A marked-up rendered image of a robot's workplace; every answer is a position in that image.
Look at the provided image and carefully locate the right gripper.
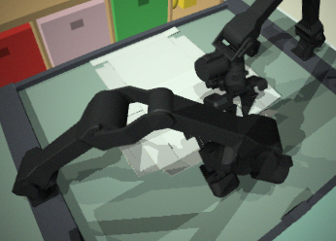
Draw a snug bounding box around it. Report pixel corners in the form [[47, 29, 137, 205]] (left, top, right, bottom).
[[203, 68, 268, 116]]

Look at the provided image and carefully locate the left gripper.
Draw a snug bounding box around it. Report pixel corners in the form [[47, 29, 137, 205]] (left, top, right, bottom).
[[184, 133, 240, 198]]

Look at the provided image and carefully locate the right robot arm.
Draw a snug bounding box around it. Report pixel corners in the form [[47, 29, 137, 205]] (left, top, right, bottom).
[[194, 0, 326, 91]]

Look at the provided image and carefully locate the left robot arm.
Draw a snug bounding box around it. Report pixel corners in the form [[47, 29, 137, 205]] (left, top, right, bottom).
[[12, 86, 293, 207]]

